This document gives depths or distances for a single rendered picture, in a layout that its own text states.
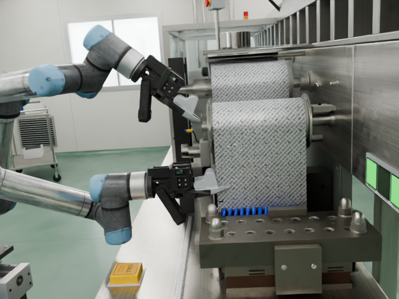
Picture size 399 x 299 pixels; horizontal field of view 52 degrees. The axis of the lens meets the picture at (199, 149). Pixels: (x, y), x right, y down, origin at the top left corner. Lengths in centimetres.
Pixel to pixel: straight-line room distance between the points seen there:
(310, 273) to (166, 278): 36
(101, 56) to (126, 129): 577
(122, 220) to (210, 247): 29
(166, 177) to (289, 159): 32
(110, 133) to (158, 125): 81
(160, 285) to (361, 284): 47
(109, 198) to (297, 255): 49
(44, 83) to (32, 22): 619
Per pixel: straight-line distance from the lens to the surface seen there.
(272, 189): 110
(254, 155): 107
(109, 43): 110
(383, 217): 136
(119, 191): 109
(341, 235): 98
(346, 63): 104
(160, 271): 112
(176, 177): 107
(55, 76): 104
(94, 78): 113
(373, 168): 88
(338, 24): 118
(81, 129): 706
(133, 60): 108
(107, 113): 689
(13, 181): 116
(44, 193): 118
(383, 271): 144
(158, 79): 109
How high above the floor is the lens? 143
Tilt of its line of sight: 12 degrees down
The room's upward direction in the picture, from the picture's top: 4 degrees counter-clockwise
